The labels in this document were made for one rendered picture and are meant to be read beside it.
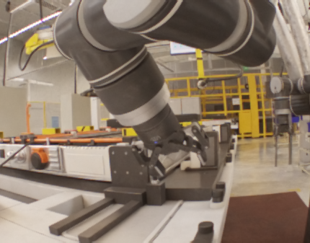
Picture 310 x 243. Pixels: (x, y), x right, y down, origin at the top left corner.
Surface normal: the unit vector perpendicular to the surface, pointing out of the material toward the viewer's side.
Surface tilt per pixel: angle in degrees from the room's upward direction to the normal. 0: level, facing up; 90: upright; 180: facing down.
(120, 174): 90
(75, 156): 90
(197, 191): 90
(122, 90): 123
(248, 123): 90
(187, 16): 143
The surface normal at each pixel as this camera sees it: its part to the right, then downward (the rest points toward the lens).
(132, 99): 0.11, 0.54
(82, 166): -0.33, 0.02
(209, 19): 0.52, 0.69
